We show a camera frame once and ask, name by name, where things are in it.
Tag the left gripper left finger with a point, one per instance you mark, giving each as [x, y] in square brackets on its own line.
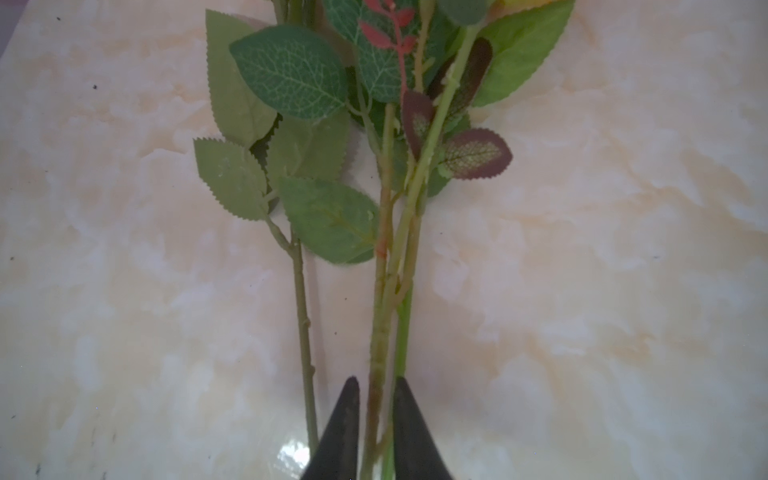
[336, 457]

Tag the pink rose long stem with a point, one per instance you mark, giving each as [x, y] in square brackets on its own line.
[279, 99]

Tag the pink peach peony sprig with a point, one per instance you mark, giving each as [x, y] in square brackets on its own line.
[420, 67]

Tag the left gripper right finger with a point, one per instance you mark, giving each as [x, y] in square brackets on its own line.
[416, 456]

